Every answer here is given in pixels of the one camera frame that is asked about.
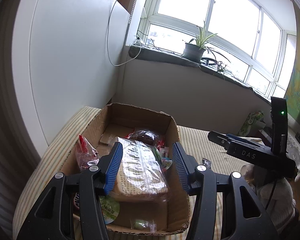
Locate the small black snack packet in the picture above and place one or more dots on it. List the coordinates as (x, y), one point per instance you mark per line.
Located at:
(206, 162)

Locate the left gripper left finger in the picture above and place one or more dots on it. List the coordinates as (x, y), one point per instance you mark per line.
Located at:
(51, 217)

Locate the potted plant dark pot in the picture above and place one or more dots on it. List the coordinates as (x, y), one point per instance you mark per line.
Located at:
(195, 48)

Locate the green yellow jelly cup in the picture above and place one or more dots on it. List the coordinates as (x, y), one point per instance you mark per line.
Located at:
(110, 209)

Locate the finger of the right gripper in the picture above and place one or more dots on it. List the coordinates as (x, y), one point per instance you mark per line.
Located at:
(234, 137)
(219, 139)

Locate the red chocolate cake packet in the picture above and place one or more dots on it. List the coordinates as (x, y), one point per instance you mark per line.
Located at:
(86, 154)

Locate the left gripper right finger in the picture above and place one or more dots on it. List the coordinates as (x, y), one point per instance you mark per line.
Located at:
(243, 217)

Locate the gloved right hand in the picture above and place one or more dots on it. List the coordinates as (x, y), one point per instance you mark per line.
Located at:
(276, 196)

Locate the white lace cloth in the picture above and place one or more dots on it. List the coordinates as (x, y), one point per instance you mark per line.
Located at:
(293, 149)

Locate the green candy wrapper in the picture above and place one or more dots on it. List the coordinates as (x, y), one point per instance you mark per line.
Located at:
(140, 224)

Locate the brown cardboard box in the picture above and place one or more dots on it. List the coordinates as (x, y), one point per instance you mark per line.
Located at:
(152, 203)

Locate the sliced bread loaf bag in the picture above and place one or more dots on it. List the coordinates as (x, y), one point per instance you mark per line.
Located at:
(140, 177)

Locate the striped tablecloth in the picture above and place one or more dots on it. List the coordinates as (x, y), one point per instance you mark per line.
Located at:
(93, 123)

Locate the small spider plant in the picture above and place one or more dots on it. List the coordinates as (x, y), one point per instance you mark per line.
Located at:
(210, 60)

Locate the green tissue box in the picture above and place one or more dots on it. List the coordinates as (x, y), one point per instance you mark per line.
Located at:
(253, 123)

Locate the snickers bar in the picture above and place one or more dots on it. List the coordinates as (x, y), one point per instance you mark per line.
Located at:
(76, 204)

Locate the green white jelly packet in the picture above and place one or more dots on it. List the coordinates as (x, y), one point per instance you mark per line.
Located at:
(166, 162)

